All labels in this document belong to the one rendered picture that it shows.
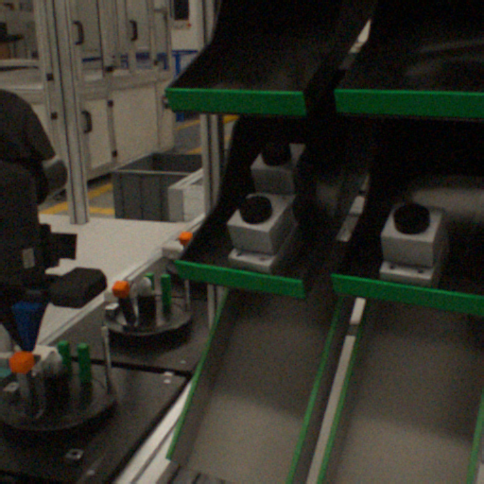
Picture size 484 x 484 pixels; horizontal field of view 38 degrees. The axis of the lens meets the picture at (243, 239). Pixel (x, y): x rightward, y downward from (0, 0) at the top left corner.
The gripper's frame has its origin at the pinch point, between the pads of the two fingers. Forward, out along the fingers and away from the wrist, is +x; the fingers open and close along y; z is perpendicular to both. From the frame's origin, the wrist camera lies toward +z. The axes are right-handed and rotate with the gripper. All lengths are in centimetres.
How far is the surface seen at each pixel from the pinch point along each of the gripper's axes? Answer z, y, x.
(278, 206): -2.1, -29.9, -16.1
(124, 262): 84, 32, 26
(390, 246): -4.0, -40.1, -13.8
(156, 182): 189, 72, 33
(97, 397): 5.3, -4.9, 11.7
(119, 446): -0.7, -10.8, 13.5
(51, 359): 3.4, -0.3, 6.2
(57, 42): 112, 62, -25
